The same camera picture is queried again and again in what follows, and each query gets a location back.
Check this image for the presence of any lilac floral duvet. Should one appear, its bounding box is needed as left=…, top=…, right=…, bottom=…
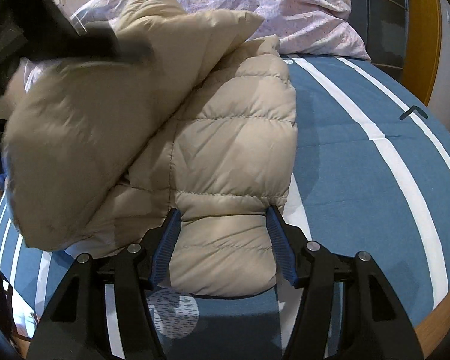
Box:
left=22, top=0, right=372, bottom=95

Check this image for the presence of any beige quilted down jacket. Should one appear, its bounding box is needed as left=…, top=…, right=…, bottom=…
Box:
left=3, top=0, right=297, bottom=297

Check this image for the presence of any blue white striped bed sheet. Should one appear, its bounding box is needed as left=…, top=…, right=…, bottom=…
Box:
left=0, top=55, right=450, bottom=359

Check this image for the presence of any wooden door frame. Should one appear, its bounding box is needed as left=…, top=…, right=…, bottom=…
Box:
left=401, top=0, right=441, bottom=105

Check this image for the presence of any dark glass door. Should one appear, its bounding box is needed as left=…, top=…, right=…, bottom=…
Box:
left=349, top=0, right=408, bottom=81

